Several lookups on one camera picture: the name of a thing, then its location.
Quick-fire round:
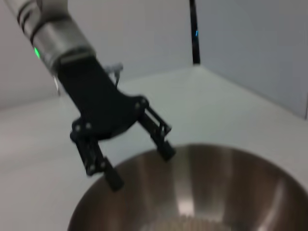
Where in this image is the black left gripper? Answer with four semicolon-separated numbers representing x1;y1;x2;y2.
58;53;177;192

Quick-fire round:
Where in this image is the stainless steel mixing bowl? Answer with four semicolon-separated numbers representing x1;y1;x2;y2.
67;143;308;231

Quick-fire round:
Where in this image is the black vertical pole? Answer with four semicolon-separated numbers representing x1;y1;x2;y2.
189;0;202;64

